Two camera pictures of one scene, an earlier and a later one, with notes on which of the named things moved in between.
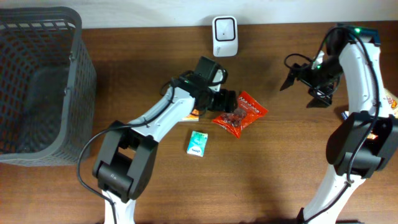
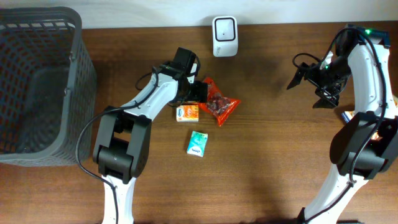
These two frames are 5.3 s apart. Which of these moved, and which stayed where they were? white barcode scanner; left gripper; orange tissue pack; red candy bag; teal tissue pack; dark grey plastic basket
Moved: red candy bag; left gripper
Stayed: orange tissue pack; dark grey plastic basket; white barcode scanner; teal tissue pack
